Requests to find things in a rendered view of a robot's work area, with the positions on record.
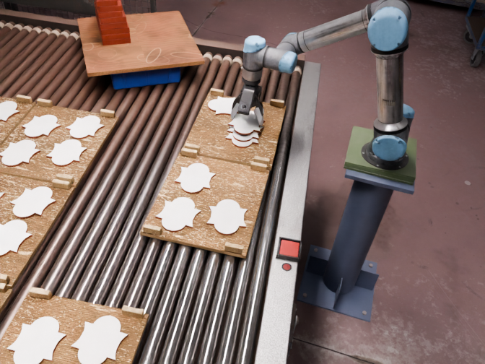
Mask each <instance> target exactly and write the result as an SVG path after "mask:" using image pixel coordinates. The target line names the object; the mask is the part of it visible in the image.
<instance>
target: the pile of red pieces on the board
mask: <svg viewBox="0 0 485 364"><path fill-rule="evenodd" d="M94 4H95V14H96V18H97V24H98V27H99V31H100V36H101V39H102V45H103V46H108V45H117V44H125V43H131V37H130V29H129V26H128V23H127V20H126V15H125V13H124V10H123V7H122V4H121V0H95V2H94Z"/></svg>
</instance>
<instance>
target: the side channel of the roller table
mask: <svg viewBox="0 0 485 364"><path fill-rule="evenodd" d="M1 20H4V21H5V22H6V23H9V22H14V23H15V24H16V25H17V24H19V23H22V24H24V25H25V26H27V25H32V26H33V27H37V26H41V27H42V28H43V29H45V28H46V27H49V28H51V29H52V30H55V29H59V30H61V32H63V31H64V30H68V31H69V32H70V33H73V32H75V31H76V32H78V33H79V34H80V32H79V26H78V21H77V20H75V19H67V18H61V17H52V16H48V15H42V14H33V13H28V12H19V11H14V10H9V9H0V21H1ZM193 39H194V41H195V43H196V45H197V46H198V49H199V50H200V51H202V52H203V54H205V53H206V52H211V53H212V54H213V57H214V56H215V55H216V54H217V53H220V54H221V55H222V56H223V58H224V57H225V56H226V55H230V56H231V57H232V60H233V59H234V58H235V57H236V56H239V57H240V58H241V59H242V63H243V49H244V46H243V45H238V44H232V43H223V42H219V41H213V40H204V39H199V38H193ZM222 60H223V59H222ZM304 64H305V55H304V54H299V55H297V65H296V66H300V67H301V68H302V73H303V68H304Z"/></svg>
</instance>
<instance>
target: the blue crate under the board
mask: <svg viewBox="0 0 485 364"><path fill-rule="evenodd" d="M110 77H111V80H112V83H113V89H114V90H119V89H125V88H132V87H143V86H150V85H161V84H167V83H174V82H180V67H173V68H166V69H154V70H147V71H135V72H128V73H121V74H111V75H110Z"/></svg>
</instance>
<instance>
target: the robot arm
mask: <svg viewBox="0 0 485 364"><path fill-rule="evenodd" d="M410 21H411V7H410V5H409V3H408V2H407V1H406V0H379V1H376V2H373V3H371V4H368V5H367V6H366V8H365V9H363V10H360V11H358V12H355V13H352V14H349V15H346V16H344V17H341V18H338V19H335V20H332V21H330V22H327V23H324V24H322V25H318V26H316V27H313V28H310V29H308V30H304V31H302V32H299V33H296V32H291V33H289V34H288V35H286V36H285V37H284V38H283V39H282V41H281V42H280V44H279V45H278V46H277V47H276V48H273V47H270V46H267V45H266V41H265V39H264V38H262V37H261V36H257V35H252V36H249V37H247V38H246V39H245V45H244V49H243V62H242V67H241V69H242V81H243V82H244V85H243V87H242V89H241V93H240V94H239V95H238V96H237V97H236V98H235V100H234V102H233V104H232V111H231V119H232V120H233V119H234V117H235V115H236V114H237V112H238V113H239V114H243V115H247V116H248V115H249V114H250V109H251V108H253V107H255V109H254V111H253V112H254V114H256V116H257V119H258V124H259V125H260V126H262V125H263V114H264V109H263V104H262V102H260V99H261V92H262V86H260V85H258V84H259V83H260V82H261V77H262V72H263V67H265V68H268V69H273V70H276V71H279V72H282V73H284V72H285V73H288V74H291V73H292V72H293V71H294V69H295V67H296V65H297V55H299V54H301V53H305V52H308V51H311V50H314V49H316V48H320V47H323V46H326V45H329V44H332V43H335V42H338V41H341V40H345V39H347V38H351V37H354V36H356V35H360V34H362V33H366V32H367V34H368V38H369V41H370V45H371V52H372V53H373V54H375V55H376V74H377V118H376V119H375V121H374V138H373V139H372V141H371V142H370V143H369V144H368V146H367V150H366V153H367V156H368V158H369V159H371V160H372V161H373V162H375V163H377V164H380V165H384V166H397V165H400V164H401V163H402V162H403V160H404V157H405V152H406V150H407V143H408V136H409V132H410V128H411V123H412V121H413V118H414V114H415V112H414V109H413V108H411V107H410V106H408V105H406V104H403V53H404V52H405V51H406V50H407V49H408V27H409V23H410ZM259 87H260V88H259ZM258 96H259V99H258Z"/></svg>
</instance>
